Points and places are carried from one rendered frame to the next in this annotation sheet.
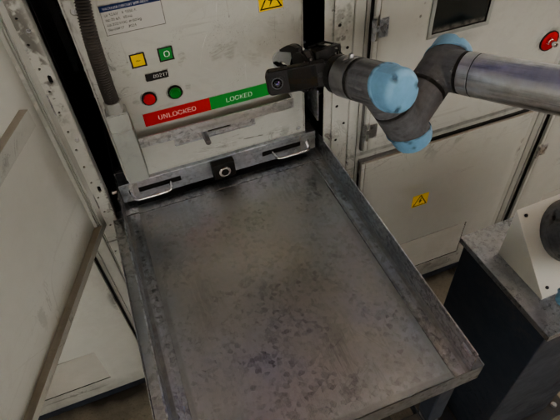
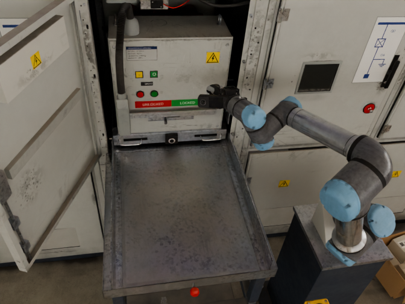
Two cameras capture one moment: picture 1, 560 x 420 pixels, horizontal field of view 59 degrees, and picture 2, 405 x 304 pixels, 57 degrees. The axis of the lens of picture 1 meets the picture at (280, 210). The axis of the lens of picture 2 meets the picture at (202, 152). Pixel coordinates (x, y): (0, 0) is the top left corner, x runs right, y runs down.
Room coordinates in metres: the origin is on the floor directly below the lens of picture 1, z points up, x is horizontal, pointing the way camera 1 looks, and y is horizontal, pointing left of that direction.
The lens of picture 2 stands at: (-0.34, -0.12, 2.05)
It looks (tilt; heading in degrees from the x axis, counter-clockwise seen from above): 42 degrees down; 4
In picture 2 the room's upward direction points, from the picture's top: 5 degrees clockwise
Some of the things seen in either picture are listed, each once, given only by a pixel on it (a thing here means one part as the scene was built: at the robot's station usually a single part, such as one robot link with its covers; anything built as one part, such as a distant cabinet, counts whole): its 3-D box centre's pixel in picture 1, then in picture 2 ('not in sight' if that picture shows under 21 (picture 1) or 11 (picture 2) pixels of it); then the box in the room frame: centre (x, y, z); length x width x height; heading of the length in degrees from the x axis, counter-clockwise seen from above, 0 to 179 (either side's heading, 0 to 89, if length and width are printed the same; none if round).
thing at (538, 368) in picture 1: (509, 337); (316, 275); (0.71, -0.67, 0.36); 0.30 x 0.30 x 0.73; 19
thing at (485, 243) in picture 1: (552, 263); (340, 231); (0.71, -0.67, 0.74); 0.32 x 0.32 x 0.02; 19
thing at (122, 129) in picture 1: (127, 142); (123, 114); (0.87, 0.33, 1.09); 0.08 x 0.05 x 0.17; 18
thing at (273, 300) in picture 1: (273, 289); (181, 208); (0.64, 0.03, 0.82); 0.68 x 0.62 x 0.06; 18
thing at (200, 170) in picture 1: (219, 160); (170, 134); (1.02, 0.15, 0.89); 0.54 x 0.05 x 0.06; 108
